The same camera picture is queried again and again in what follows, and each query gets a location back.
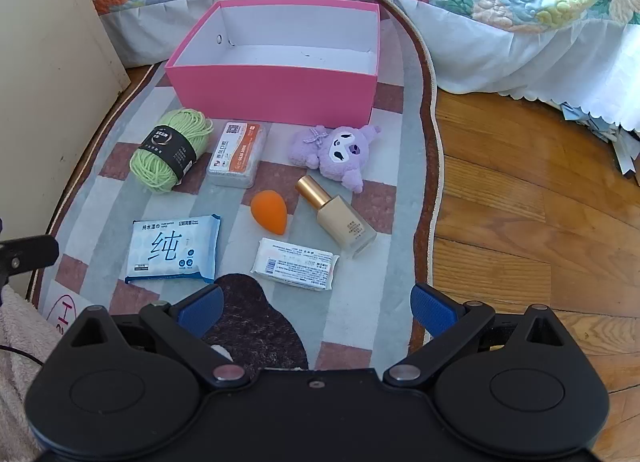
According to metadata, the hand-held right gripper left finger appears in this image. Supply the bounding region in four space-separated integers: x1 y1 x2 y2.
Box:
62 284 251 389

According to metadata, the checked rug with brown edge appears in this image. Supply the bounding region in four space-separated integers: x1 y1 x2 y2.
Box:
25 0 443 373

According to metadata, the beige foundation bottle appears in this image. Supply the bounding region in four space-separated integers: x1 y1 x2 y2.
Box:
295 174 378 259

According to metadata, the clear box with orange label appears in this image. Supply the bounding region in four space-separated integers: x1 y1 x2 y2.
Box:
206 122 267 189

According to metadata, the white paper with red mark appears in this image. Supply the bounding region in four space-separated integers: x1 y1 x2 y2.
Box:
42 279 93 338

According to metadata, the pink cardboard box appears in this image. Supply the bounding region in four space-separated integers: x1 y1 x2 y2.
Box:
165 0 382 128

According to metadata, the orange makeup sponge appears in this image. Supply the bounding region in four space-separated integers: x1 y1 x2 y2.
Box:
250 191 288 235

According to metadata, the green yarn ball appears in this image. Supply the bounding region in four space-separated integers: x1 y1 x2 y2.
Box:
129 108 213 194

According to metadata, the blue wet wipes pack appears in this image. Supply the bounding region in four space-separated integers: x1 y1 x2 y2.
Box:
125 214 222 285

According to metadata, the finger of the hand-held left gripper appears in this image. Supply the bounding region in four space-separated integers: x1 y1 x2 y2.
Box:
0 236 60 285

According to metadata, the white cabinet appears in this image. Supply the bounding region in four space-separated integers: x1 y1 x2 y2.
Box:
0 0 132 293

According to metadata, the black cable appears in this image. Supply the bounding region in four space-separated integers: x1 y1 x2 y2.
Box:
0 344 46 368

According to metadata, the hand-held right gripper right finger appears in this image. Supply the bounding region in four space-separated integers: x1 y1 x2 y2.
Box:
382 283 568 388

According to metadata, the purple plush toy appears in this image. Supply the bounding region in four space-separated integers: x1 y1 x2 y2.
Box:
288 124 382 193

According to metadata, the white tissue pack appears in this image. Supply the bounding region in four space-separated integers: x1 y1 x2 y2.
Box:
250 237 341 292

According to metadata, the pink fleece clothing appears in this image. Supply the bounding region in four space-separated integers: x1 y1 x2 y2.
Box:
0 284 61 462

